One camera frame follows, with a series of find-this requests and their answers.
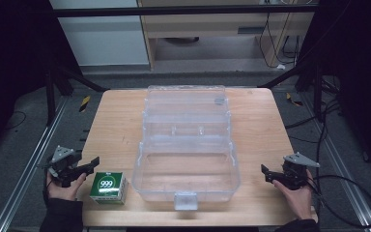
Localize green and white box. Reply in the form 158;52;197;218
89;171;129;205

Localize aluminium rail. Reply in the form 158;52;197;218
0;95;71;232
300;92;371;232

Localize white cabinet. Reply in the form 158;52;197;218
48;0;151;68

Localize person's right hand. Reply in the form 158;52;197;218
271;169;316;221

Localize black metal frame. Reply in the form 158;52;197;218
43;4;327;128

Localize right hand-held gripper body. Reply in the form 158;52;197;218
272;152;321;190

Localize black hanging cables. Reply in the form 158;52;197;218
258;0;303;70

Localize wooden desk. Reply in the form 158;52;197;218
80;87;319;228

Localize person's left hand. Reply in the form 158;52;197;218
45;171;87;202

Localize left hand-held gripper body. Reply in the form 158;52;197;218
37;145;87;189

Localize clear plastic storage box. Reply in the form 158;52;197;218
130;84;242;212

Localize black cable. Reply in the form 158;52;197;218
284;75;371;229

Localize yellow and black tape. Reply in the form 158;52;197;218
285;92;303;107
78;95;92;113

